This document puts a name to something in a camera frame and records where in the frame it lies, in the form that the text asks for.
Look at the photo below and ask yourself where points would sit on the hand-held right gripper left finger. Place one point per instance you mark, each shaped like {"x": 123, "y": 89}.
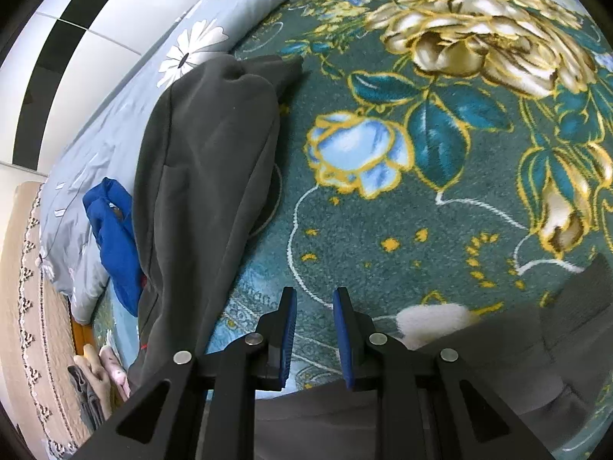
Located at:
{"x": 287, "y": 338}

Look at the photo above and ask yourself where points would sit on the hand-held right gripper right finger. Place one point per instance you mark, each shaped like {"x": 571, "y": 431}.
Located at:
{"x": 342, "y": 340}

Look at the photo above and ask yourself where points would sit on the dark grey garment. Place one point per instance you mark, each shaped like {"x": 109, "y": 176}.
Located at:
{"x": 206, "y": 177}

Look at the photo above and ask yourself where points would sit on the blue garment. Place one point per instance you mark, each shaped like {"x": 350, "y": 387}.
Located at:
{"x": 115, "y": 249}

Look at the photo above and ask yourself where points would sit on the teal floral fleece blanket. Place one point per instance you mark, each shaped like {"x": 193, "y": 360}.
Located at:
{"x": 383, "y": 249}

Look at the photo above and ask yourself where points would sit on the folded beige fleece garment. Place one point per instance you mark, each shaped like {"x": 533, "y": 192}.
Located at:
{"x": 98, "y": 378}

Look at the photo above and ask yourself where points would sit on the beige lace-trimmed headboard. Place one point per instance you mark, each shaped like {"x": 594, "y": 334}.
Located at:
{"x": 28, "y": 321}

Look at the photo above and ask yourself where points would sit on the grey-blue floral quilt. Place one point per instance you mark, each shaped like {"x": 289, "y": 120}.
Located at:
{"x": 96, "y": 153}

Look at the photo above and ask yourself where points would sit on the orange wooden bed frame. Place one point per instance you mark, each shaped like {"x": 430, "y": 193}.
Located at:
{"x": 79, "y": 340}

